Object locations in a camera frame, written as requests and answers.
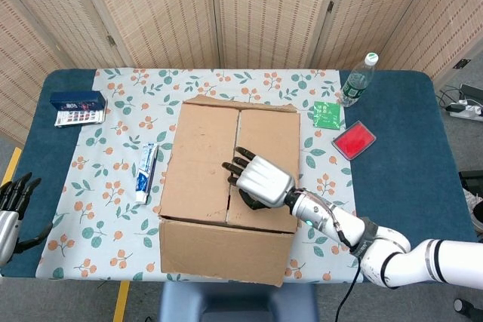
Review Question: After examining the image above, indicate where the blue white toothpaste tube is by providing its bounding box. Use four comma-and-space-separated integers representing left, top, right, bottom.
134, 143, 159, 204

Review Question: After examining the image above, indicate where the brown cardboard box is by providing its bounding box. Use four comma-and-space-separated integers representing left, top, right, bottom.
157, 94, 303, 289

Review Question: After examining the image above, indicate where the dark blue rectangular box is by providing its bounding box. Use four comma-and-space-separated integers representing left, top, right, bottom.
50, 90, 107, 112

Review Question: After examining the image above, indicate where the clear plastic water bottle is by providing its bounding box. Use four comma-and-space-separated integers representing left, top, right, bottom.
338, 51, 380, 108

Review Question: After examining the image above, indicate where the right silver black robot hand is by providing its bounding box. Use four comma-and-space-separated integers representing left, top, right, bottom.
221, 146, 296, 210

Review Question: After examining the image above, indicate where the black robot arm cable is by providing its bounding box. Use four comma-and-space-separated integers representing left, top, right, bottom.
334, 256, 364, 322

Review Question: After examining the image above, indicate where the red ink pad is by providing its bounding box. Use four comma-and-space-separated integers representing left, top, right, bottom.
331, 120, 377, 160

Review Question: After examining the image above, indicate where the black caster wheel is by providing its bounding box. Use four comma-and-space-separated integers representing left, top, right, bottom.
454, 296, 483, 317

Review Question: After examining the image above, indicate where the floral patterned tablecloth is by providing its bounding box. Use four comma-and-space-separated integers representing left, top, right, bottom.
35, 68, 365, 284

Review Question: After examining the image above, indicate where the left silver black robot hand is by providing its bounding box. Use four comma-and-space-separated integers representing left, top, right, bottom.
0, 172, 54, 266

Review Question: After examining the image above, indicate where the grey sneaker shoe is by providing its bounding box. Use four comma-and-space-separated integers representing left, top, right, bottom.
463, 186, 483, 231

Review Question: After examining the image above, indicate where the bamboo folding screen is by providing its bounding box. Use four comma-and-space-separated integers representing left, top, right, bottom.
0, 0, 483, 149

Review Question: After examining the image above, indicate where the white power strip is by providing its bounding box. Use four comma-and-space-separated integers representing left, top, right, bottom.
445, 99, 483, 122

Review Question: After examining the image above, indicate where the black floor device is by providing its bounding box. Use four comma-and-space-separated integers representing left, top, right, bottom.
458, 170, 483, 191

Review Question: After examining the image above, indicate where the dark pen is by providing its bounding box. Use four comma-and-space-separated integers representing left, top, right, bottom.
145, 145, 159, 202

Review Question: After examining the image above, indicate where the green paper packet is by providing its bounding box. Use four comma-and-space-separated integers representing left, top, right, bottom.
312, 100, 343, 130

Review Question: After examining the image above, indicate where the white watercolour paint palette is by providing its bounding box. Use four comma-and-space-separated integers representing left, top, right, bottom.
54, 105, 109, 127

